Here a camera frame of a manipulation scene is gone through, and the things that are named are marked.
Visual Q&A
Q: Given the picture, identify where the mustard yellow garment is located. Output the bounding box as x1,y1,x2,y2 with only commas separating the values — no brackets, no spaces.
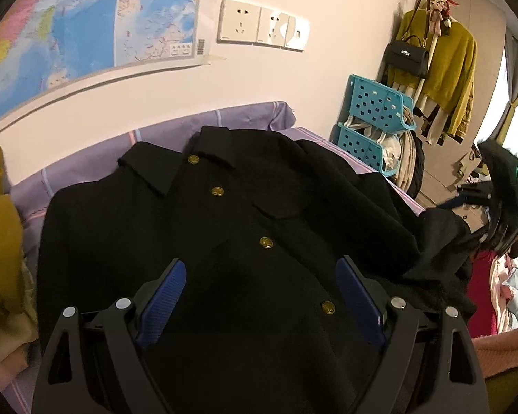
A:
0,144,39,354

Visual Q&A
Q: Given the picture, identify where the teal perforated plastic basket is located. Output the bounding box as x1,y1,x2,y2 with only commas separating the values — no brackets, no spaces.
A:
332,123,400,177
343,74,416,132

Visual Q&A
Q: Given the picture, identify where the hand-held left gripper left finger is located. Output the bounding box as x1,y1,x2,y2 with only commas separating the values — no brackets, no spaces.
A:
31,259,187,414

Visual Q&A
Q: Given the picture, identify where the purple checked bed sheet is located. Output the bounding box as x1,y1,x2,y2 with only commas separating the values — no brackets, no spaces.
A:
0,100,428,414

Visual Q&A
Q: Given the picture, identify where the yellow-green hanging sweater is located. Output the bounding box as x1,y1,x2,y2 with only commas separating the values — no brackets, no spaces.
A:
395,9,478,139

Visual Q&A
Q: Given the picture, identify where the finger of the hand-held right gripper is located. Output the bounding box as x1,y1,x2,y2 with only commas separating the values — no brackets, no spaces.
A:
432,181,496,225

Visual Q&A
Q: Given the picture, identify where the person's pink garment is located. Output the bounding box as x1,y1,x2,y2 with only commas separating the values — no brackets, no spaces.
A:
472,321,518,378

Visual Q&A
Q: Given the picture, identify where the teal perforated storage rack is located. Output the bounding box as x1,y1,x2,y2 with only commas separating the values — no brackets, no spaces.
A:
382,108,424,199

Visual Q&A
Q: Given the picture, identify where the magenta cloth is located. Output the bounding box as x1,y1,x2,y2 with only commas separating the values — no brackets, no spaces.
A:
466,250,499,337

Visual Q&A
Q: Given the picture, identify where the black jacket with gold buttons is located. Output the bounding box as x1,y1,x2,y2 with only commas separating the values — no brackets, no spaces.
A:
37,126,478,414

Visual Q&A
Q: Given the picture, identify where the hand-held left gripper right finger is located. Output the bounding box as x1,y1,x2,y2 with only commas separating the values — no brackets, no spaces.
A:
334,255,489,414

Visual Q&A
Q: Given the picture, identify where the white and plaid hanging skirt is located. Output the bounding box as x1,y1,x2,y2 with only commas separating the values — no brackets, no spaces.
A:
388,78,450,145

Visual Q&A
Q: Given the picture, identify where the pile of pale clothes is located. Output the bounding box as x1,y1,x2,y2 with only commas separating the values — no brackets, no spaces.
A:
490,252,518,333

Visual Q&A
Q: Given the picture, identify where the beige cloth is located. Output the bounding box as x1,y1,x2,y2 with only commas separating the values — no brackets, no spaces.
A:
0,306,41,393

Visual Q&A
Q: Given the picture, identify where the colourful wall map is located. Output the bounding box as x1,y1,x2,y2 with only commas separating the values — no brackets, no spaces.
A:
0,0,222,132

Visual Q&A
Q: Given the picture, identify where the black handbag with brown strap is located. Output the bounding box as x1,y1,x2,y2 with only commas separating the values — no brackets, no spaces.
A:
384,0,430,79

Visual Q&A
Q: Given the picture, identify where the white wall socket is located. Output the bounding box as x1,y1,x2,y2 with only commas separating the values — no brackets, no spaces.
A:
256,6,291,48
217,0,262,45

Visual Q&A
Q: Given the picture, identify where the pink plush toy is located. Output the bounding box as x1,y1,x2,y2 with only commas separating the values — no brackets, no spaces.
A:
427,0,454,35

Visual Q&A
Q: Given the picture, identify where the white wall switch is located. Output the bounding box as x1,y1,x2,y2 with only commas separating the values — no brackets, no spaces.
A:
284,15,310,52

